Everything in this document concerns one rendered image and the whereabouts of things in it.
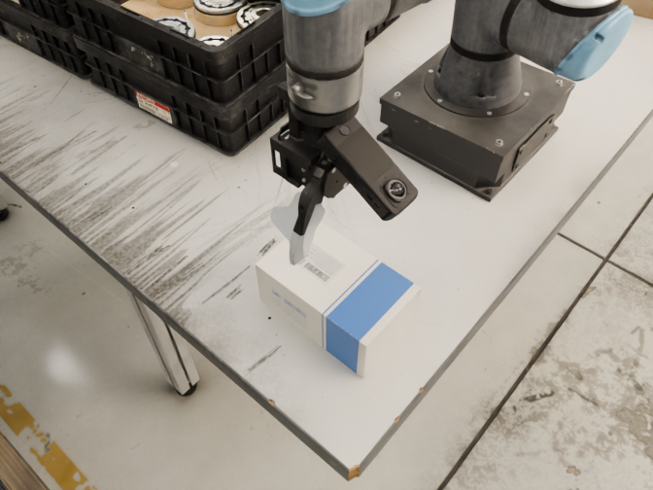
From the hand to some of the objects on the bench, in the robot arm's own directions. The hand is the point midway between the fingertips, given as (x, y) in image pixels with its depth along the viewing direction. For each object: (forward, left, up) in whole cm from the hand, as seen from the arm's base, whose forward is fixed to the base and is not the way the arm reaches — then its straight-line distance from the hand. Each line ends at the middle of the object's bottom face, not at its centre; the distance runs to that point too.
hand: (338, 232), depth 75 cm
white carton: (-1, 0, -18) cm, 18 cm away
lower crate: (-98, +3, -15) cm, 100 cm away
